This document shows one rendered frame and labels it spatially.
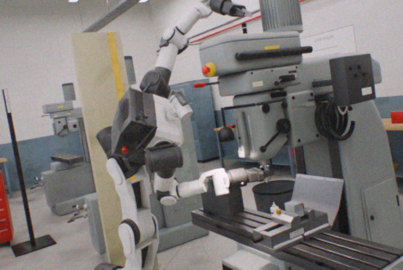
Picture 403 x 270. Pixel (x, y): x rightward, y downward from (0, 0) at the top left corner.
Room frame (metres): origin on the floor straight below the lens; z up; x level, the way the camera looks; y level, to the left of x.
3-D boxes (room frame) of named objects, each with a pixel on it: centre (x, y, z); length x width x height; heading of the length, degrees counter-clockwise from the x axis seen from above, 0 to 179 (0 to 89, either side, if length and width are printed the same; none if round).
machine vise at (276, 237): (1.67, -0.33, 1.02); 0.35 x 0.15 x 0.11; 120
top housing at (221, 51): (1.83, -0.28, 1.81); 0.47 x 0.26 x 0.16; 122
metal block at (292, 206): (1.69, -0.35, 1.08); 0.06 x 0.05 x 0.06; 30
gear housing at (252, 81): (1.85, -0.30, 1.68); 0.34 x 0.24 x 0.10; 122
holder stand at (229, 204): (2.18, -0.05, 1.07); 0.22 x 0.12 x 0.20; 44
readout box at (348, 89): (1.70, -0.70, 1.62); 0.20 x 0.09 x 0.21; 122
